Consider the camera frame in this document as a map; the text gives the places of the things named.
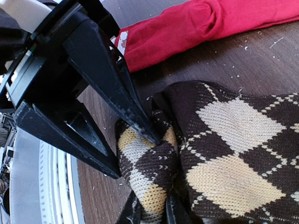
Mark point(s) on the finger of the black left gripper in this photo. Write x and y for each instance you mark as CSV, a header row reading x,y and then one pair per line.
x,y
101,64
70,127

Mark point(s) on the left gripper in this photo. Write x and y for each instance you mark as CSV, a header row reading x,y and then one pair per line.
x,y
35,67

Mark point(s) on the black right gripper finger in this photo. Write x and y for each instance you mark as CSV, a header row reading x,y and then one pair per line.
x,y
175,212

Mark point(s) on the brown beige argyle sock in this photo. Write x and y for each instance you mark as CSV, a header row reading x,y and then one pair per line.
x,y
227,155

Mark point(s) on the red sock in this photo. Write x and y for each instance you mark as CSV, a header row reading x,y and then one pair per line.
x,y
182,27

